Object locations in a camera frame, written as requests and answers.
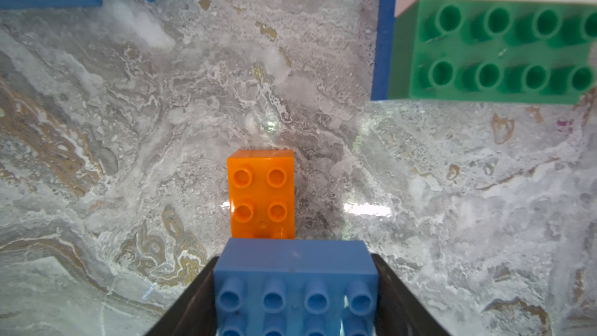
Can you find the green lego brick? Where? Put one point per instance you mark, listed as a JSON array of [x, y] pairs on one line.
[[493, 51]]

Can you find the blue lego brick front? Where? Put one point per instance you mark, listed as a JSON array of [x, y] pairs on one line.
[[384, 41]]

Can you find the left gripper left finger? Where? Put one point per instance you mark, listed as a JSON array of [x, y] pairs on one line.
[[194, 313]]

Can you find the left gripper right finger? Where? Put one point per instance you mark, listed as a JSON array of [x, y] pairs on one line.
[[399, 312]]

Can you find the light blue small lego brick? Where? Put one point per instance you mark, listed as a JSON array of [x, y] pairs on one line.
[[295, 287]]

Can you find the orange lego brick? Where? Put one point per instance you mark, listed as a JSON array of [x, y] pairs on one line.
[[262, 193]]

